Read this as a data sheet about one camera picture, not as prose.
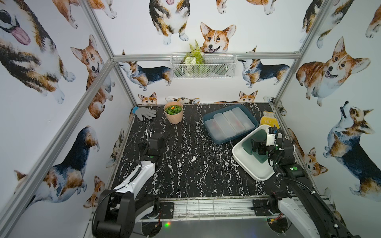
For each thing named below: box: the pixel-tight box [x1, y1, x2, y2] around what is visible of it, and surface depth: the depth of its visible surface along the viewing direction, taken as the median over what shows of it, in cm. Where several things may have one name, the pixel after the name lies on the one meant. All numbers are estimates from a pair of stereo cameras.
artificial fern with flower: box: [183, 39, 205, 76], surface depth 86 cm
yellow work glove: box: [259, 111, 280, 129], surface depth 114 cm
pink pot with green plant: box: [163, 101, 184, 125], surface depth 105 cm
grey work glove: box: [131, 106, 157, 121], surface depth 116 cm
